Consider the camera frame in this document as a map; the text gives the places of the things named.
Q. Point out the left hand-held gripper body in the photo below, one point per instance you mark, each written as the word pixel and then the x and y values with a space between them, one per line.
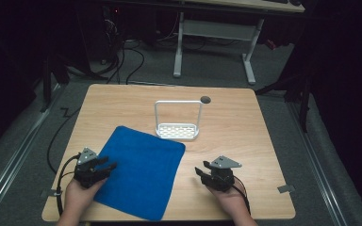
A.
pixel 86 174

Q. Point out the black stand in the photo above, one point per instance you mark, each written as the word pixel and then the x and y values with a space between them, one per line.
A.
pixel 47 88
pixel 302 97

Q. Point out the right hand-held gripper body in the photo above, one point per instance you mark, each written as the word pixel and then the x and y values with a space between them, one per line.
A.
pixel 221 179

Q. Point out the metal floor rail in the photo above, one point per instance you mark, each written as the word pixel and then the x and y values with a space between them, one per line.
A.
pixel 317 169
pixel 15 149

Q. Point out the grey tape piece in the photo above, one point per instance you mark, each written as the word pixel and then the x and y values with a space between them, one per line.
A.
pixel 48 193

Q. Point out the dark computer tower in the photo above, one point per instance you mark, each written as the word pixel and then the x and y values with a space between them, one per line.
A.
pixel 106 34

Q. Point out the blue towel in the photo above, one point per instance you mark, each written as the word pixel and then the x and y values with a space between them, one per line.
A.
pixel 141 175

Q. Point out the small red object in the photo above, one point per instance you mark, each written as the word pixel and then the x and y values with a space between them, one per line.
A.
pixel 271 44

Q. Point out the person's right hand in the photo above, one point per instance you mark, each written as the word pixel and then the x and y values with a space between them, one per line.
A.
pixel 231 201

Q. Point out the white-framed wooden desk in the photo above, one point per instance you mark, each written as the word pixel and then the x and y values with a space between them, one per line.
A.
pixel 217 30

